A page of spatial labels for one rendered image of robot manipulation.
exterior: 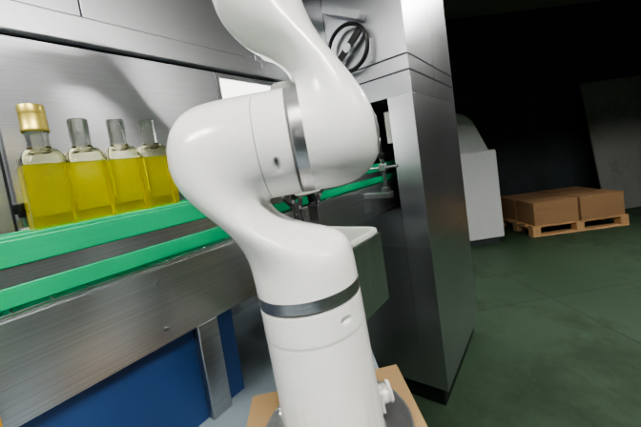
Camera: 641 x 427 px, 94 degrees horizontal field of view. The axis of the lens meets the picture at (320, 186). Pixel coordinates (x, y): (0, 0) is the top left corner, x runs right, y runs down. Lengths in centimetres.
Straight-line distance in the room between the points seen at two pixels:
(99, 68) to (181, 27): 29
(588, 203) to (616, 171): 123
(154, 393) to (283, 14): 57
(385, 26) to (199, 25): 75
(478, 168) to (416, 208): 245
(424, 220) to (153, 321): 107
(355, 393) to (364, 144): 26
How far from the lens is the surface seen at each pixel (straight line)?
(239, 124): 31
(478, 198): 378
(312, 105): 30
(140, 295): 55
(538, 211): 419
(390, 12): 145
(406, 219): 138
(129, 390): 61
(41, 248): 53
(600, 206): 459
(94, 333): 54
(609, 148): 559
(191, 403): 68
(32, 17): 88
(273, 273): 32
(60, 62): 85
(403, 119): 134
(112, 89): 86
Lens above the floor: 117
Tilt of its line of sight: 4 degrees down
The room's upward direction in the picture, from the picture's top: 8 degrees counter-clockwise
